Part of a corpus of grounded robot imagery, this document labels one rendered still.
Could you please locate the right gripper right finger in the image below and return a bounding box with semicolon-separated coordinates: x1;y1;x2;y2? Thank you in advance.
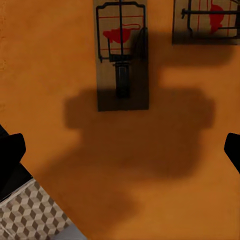
224;133;240;173

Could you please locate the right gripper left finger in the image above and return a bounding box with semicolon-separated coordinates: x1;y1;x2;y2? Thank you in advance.
0;133;27;193

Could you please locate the mousetrap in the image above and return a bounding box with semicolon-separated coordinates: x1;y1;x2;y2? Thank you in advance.
92;0;150;112
172;0;240;46

